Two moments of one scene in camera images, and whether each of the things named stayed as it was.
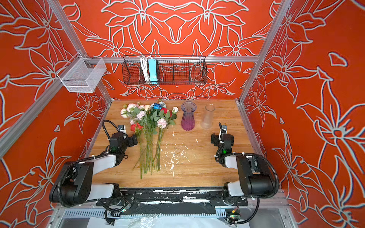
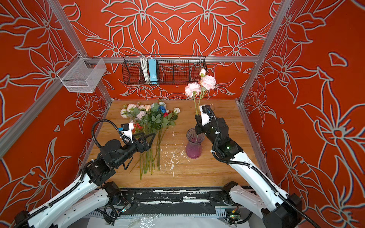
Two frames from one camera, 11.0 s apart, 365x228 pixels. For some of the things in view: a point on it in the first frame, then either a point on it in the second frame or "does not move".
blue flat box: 152,69 does not move
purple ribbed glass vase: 188,121 to 193,148
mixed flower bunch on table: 148,121 does not move
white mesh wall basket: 82,74 does not move
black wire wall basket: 171,70 does not move
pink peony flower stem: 161,123 to 196,90
